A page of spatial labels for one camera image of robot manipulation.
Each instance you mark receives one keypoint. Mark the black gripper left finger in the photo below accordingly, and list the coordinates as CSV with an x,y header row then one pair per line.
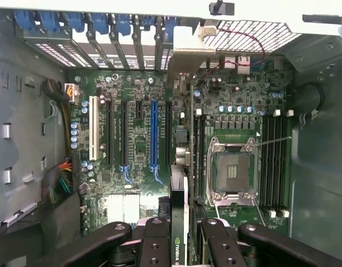
x,y
157,244

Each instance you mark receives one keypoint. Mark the white power connector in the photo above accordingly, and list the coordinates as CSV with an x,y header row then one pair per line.
x,y
71,91

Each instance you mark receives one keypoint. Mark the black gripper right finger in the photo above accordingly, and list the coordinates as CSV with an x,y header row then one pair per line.
x,y
218,244

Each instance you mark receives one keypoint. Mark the open black PC case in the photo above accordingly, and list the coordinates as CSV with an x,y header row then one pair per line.
x,y
313,180

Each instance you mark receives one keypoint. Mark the black long expansion slot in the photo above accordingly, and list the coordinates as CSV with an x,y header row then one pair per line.
x,y
169,130
125,130
110,130

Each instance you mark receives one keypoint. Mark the silver chipset heatsink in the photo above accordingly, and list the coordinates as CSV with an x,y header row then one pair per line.
x,y
123,207

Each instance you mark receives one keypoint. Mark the blue expansion slot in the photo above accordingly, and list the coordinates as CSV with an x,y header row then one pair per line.
x,y
155,133

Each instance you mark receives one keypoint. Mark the green motherboard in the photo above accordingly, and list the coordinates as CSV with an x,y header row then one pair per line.
x,y
144,139

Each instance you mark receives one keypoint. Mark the blue slot clip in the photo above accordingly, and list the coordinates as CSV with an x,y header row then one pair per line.
x,y
75,21
123,23
171,25
23,19
147,22
49,20
100,22

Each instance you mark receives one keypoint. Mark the black RAM slot bank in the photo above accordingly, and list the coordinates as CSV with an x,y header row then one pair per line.
x,y
274,167

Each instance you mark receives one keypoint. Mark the black short expansion slot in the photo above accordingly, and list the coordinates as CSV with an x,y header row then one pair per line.
x,y
139,109

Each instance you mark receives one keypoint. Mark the white expansion slot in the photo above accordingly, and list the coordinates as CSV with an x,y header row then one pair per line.
x,y
94,128

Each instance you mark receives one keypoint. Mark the thin metal locking lever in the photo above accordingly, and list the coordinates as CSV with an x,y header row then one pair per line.
x,y
274,141

